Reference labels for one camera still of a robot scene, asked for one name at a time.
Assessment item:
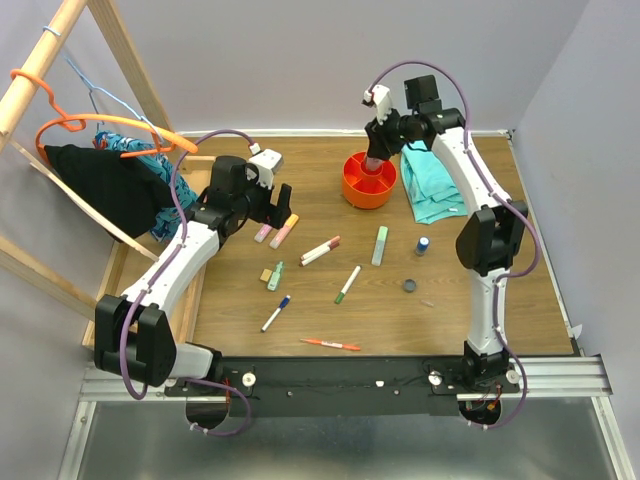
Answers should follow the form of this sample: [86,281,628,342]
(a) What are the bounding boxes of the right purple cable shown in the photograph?
[369,60,544,432]

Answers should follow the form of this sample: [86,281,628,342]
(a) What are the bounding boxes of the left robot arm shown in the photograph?
[94,149,292,395]

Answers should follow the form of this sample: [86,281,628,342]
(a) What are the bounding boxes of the orange pen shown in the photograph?
[299,338,361,352]

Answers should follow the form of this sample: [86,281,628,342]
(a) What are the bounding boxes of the dark red cap marker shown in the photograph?
[300,242,340,267]

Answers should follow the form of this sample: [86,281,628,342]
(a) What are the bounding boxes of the teal folded cloth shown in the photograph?
[400,141,467,225]

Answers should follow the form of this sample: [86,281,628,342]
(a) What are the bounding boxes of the green highlighter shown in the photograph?
[371,225,388,267]

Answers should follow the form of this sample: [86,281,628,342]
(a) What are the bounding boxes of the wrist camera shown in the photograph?
[362,84,393,125]
[246,149,283,190]

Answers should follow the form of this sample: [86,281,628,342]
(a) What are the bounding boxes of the purple cable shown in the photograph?
[119,128,261,436]
[369,60,544,432]

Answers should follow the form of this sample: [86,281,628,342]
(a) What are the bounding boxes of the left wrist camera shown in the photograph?
[246,149,283,190]

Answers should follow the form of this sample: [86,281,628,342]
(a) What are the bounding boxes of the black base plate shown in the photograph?
[165,356,520,428]

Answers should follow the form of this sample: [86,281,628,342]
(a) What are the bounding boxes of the black garment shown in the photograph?
[44,144,161,238]

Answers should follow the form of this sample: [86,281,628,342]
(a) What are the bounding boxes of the green cap white marker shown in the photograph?
[334,265,362,305]

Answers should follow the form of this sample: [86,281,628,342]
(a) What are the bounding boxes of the orange plastic hanger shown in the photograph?
[9,67,199,159]

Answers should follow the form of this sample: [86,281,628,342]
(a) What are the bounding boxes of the wooden clothes rack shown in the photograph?
[0,0,187,321]

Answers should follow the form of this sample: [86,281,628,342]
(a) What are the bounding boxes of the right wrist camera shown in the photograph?
[362,84,393,125]

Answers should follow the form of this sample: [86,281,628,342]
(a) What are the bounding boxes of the orange cap highlighter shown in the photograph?
[269,214,299,249]

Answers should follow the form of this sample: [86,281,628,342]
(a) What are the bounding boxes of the blue wire hanger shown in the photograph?
[45,26,153,147]

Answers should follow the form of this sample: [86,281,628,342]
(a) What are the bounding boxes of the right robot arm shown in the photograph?
[363,75,530,392]

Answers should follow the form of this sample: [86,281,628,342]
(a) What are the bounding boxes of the blue cap white marker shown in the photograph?
[260,295,291,333]

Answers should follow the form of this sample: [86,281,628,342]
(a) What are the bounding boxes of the aluminium rail frame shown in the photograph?
[59,356,635,479]

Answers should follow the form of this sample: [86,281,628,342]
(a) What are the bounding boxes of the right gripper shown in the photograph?
[363,103,417,162]

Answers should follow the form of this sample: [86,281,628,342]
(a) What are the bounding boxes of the blue patterned garment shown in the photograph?
[93,130,197,244]

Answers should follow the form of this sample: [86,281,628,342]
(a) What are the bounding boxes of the wooden tray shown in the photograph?
[81,154,224,350]

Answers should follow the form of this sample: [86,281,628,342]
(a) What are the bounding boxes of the small green correction bottle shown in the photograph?
[267,261,284,291]

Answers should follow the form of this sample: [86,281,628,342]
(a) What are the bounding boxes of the orange divided round container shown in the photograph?
[341,152,398,210]

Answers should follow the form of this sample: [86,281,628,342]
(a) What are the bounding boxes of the pink cap white marker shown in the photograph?
[300,235,341,261]

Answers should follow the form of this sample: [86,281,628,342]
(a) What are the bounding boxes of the grey round cap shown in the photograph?
[402,279,417,293]

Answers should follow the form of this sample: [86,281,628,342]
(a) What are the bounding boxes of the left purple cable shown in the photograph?
[119,128,261,436]

